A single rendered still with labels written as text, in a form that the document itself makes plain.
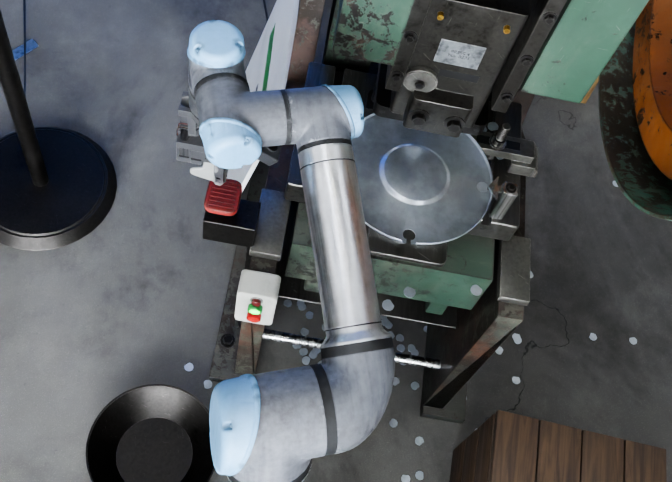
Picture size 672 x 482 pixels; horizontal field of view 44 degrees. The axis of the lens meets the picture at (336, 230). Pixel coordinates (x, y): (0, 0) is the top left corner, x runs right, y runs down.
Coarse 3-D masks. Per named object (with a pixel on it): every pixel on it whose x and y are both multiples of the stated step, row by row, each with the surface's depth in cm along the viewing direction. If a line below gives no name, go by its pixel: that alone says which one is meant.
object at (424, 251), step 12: (372, 240) 143; (384, 240) 144; (408, 240) 145; (372, 252) 143; (384, 252) 143; (396, 252) 143; (408, 252) 143; (420, 252) 144; (432, 252) 144; (444, 252) 144; (432, 264) 144
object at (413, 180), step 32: (384, 128) 155; (384, 160) 151; (416, 160) 152; (448, 160) 154; (480, 160) 155; (384, 192) 148; (416, 192) 149; (448, 192) 150; (480, 192) 151; (384, 224) 145; (416, 224) 146; (448, 224) 147
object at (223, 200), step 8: (208, 184) 146; (224, 184) 146; (232, 184) 147; (240, 184) 147; (208, 192) 145; (216, 192) 146; (224, 192) 146; (232, 192) 146; (240, 192) 146; (208, 200) 145; (216, 200) 145; (224, 200) 145; (232, 200) 145; (208, 208) 144; (216, 208) 144; (224, 208) 144; (232, 208) 144
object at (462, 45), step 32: (448, 0) 119; (480, 0) 120; (512, 0) 121; (448, 32) 125; (480, 32) 124; (512, 32) 123; (416, 64) 132; (448, 64) 131; (480, 64) 130; (416, 96) 135; (448, 96) 136; (480, 96) 137; (416, 128) 141; (448, 128) 138
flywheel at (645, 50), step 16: (656, 0) 142; (640, 16) 146; (656, 16) 141; (640, 32) 145; (656, 32) 140; (640, 48) 143; (656, 48) 139; (640, 64) 142; (656, 64) 138; (640, 80) 141; (656, 80) 136; (640, 96) 140; (656, 96) 134; (640, 112) 138; (656, 112) 132; (640, 128) 137; (656, 128) 131; (656, 144) 130; (656, 160) 129
